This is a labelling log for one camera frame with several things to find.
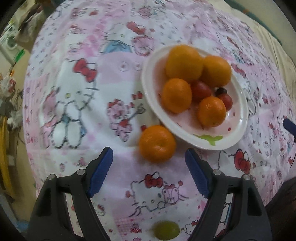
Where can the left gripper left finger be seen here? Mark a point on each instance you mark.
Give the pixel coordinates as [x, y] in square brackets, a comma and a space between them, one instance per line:
[63, 209]

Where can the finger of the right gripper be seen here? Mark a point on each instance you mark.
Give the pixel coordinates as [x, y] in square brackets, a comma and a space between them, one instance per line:
[289, 126]

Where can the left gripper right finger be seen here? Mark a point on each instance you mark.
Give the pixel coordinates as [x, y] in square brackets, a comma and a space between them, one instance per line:
[234, 210]

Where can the oval red tomato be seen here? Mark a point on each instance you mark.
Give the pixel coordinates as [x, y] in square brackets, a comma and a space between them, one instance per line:
[227, 100]

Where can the dark grape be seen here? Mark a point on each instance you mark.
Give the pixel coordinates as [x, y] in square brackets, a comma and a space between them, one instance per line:
[220, 91]

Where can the medium orange mandarin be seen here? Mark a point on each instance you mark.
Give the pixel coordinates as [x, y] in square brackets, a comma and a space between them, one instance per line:
[216, 71]

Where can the round red tomato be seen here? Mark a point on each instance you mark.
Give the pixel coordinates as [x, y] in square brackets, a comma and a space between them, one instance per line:
[200, 91]

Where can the small orange mandarin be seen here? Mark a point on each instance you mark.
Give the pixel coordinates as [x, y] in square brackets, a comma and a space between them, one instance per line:
[176, 95]

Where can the large orange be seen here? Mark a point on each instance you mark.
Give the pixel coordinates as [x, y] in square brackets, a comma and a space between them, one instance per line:
[184, 62]

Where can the green grape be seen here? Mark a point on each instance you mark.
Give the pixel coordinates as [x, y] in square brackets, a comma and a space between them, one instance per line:
[166, 230]

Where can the pink cartoon print bedsheet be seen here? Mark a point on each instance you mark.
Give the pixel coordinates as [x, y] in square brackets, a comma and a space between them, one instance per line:
[83, 92]

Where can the pink strawberry plate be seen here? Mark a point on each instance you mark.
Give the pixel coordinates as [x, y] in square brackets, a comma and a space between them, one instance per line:
[185, 125]

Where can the white washing machine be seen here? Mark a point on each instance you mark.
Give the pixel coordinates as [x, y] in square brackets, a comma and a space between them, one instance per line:
[8, 36]

